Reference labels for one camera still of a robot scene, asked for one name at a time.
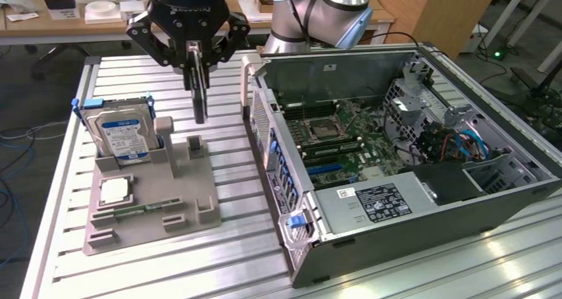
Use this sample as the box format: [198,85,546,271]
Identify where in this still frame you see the black long expansion slot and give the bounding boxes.
[302,157,342,168]

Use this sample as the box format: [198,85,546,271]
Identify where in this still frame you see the hard disk with blue caddy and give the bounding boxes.
[73,94,158,167]

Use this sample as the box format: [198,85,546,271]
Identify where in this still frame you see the metal disk bay cage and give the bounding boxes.
[384,78,446,138]

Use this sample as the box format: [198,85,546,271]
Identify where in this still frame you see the black cable behind case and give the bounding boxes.
[356,31,421,48]

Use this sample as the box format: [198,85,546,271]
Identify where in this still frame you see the white labelled cardboard box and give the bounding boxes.
[119,1,149,22]

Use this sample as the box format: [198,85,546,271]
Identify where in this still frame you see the white box with black lid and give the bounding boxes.
[43,0,83,20]

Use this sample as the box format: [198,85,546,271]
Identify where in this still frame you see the black chair base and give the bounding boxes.
[26,41,133,81]

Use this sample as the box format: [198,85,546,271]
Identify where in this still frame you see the metal CPU socket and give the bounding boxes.
[307,117,344,141]

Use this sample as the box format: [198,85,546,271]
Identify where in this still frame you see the grey plastic parts rack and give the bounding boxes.
[82,116,223,257]

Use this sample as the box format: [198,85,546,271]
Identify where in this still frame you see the blue data wire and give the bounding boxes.
[456,129,492,163]

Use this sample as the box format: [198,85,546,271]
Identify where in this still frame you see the green motherboard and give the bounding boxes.
[281,96,422,186]

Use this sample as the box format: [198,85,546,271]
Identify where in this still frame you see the orange wire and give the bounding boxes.
[441,132,462,161]

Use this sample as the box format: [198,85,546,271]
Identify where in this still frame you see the green RAM stick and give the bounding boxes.
[299,139,358,150]
[113,204,166,216]
[302,144,361,157]

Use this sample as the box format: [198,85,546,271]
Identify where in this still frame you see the grey power supply with label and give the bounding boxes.
[314,172,441,234]

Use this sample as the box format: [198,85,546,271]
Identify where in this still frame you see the white flat block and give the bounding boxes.
[83,11,125,26]

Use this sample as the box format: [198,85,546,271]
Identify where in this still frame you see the blue floor cable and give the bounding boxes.
[0,137,43,269]

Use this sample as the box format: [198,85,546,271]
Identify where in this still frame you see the black equipment stand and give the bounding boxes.
[509,67,562,132]

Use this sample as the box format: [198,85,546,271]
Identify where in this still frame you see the long wooden desk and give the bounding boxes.
[0,0,397,46]

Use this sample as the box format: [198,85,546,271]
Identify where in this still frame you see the graphics card with metal bracket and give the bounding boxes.
[183,40,211,124]

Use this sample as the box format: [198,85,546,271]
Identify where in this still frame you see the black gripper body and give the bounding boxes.
[147,0,230,75]

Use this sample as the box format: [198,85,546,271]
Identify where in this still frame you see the white floor cable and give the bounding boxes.
[0,121,70,141]

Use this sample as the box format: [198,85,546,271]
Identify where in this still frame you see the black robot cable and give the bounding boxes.
[281,0,311,45]

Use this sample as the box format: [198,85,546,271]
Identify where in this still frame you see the white table frame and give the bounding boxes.
[482,0,562,72]

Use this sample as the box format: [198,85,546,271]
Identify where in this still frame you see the open dark grey PC case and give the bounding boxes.
[241,41,562,289]

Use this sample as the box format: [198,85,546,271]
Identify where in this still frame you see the white paper stack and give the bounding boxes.
[238,0,277,23]

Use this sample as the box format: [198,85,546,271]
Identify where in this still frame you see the blue expansion slot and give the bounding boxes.
[306,165,349,178]

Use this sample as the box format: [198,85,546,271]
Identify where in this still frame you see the silver CPU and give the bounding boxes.
[99,178,133,204]

